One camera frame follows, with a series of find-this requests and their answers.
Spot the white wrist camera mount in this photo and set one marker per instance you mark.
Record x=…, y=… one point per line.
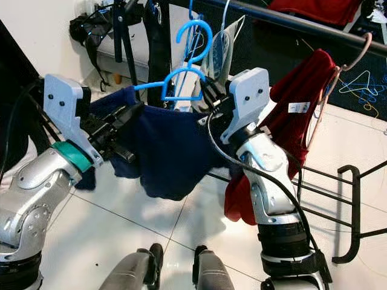
x=66, y=103
x=251, y=96

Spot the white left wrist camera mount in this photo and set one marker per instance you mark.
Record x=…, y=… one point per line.
x=66, y=103

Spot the grey right robot leg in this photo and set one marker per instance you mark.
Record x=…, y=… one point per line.
x=214, y=275

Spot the black printed garment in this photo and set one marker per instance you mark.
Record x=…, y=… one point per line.
x=157, y=48

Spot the pale pink hanger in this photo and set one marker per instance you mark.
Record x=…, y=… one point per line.
x=361, y=55

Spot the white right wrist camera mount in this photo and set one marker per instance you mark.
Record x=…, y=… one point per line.
x=251, y=96

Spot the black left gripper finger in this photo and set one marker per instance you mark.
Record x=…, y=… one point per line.
x=127, y=113

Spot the blue plastic hanger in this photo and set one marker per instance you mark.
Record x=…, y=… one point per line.
x=195, y=23

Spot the person in black shirt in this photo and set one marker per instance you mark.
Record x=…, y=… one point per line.
x=9, y=121

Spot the grey upholstered couch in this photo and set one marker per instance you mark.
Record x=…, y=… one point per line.
x=127, y=57

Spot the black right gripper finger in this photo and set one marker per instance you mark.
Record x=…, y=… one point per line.
x=211, y=89

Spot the dark red garment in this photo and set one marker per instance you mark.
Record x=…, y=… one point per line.
x=302, y=90

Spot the grey printed garment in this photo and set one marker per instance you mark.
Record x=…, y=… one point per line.
x=224, y=48

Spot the black metal clothes rack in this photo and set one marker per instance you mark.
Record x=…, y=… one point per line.
x=308, y=29

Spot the navy blue garment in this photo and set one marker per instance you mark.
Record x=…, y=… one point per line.
x=169, y=151

